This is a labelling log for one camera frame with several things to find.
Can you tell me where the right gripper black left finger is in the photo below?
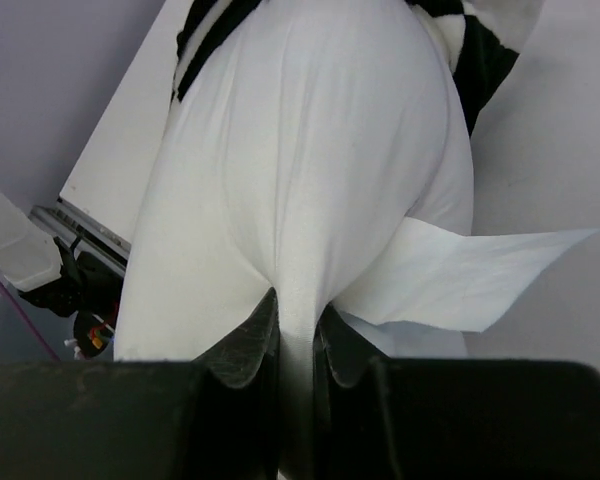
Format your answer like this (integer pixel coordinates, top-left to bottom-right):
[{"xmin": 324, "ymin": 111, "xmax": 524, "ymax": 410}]
[{"xmin": 189, "ymin": 289, "xmax": 280, "ymax": 479}]

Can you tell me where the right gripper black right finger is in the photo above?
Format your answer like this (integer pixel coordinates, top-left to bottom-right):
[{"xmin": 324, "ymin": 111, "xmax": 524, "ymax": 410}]
[{"xmin": 313, "ymin": 307, "xmax": 391, "ymax": 479}]

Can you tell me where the white pillow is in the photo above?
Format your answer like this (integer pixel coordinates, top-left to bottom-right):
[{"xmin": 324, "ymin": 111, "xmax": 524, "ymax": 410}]
[{"xmin": 113, "ymin": 0, "xmax": 476, "ymax": 366}]

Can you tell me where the black white checkered pillowcase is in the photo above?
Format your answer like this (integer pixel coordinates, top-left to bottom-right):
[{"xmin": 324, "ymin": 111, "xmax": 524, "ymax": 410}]
[{"xmin": 171, "ymin": 1, "xmax": 543, "ymax": 132}]

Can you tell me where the white paper pillow tag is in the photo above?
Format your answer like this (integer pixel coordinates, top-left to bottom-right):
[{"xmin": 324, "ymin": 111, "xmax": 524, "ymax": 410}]
[{"xmin": 334, "ymin": 218, "xmax": 594, "ymax": 332}]

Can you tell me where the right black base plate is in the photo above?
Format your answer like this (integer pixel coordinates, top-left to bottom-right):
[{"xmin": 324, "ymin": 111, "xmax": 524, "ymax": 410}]
[{"xmin": 19, "ymin": 237, "xmax": 123, "ymax": 359}]

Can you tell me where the aluminium front rail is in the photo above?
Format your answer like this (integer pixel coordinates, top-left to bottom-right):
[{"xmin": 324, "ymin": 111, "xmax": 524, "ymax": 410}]
[{"xmin": 30, "ymin": 198, "xmax": 130, "ymax": 270}]

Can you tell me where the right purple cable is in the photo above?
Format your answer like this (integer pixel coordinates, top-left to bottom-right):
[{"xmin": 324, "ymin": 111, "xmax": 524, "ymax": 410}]
[{"xmin": 0, "ymin": 262, "xmax": 61, "ymax": 362}]

